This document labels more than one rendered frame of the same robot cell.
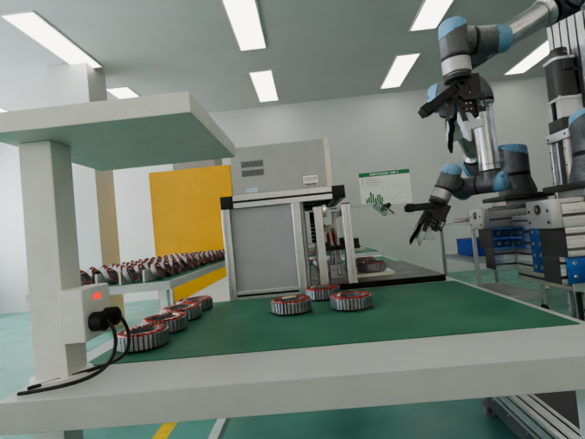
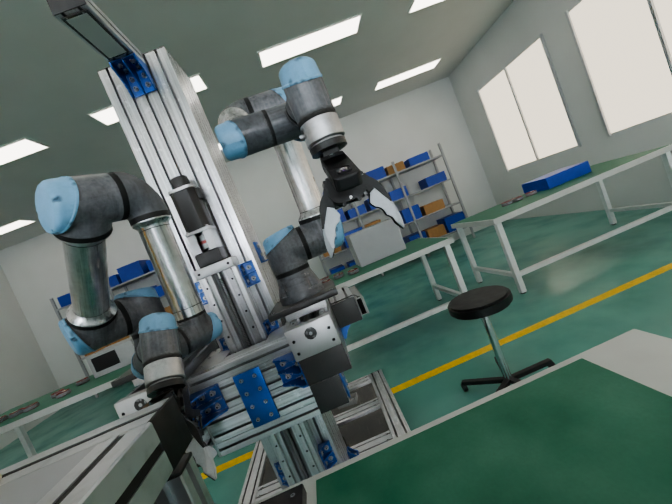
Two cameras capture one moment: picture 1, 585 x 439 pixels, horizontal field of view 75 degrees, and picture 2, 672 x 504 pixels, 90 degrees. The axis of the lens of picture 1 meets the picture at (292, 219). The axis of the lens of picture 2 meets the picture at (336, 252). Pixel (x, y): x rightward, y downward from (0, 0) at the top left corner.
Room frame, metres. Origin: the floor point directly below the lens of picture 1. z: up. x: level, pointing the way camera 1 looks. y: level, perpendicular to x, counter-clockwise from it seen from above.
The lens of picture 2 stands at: (1.18, 0.13, 1.20)
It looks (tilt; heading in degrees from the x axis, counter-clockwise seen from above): 4 degrees down; 264
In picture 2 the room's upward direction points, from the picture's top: 22 degrees counter-clockwise
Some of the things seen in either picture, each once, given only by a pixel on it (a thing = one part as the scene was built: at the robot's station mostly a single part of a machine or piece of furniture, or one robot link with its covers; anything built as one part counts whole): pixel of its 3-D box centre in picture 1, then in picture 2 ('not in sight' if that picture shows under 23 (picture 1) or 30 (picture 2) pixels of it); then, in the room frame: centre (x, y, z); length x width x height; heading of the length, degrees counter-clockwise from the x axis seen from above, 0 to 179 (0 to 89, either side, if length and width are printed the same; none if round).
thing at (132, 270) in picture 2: not in sight; (135, 270); (4.18, -6.67, 1.92); 0.42 x 0.42 x 0.28; 89
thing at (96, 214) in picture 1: (87, 199); not in sight; (4.86, 2.57, 1.65); 0.50 x 0.45 x 3.30; 88
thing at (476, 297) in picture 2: not in sight; (498, 341); (0.34, -1.60, 0.28); 0.54 x 0.49 x 0.56; 88
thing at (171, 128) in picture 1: (143, 242); not in sight; (0.79, 0.31, 0.98); 0.37 x 0.35 x 0.46; 178
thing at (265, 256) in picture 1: (265, 251); not in sight; (1.36, 0.11, 0.91); 0.28 x 0.03 x 0.32; 88
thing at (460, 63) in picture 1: (456, 69); (321, 134); (1.05, -0.49, 1.37); 0.08 x 0.08 x 0.05
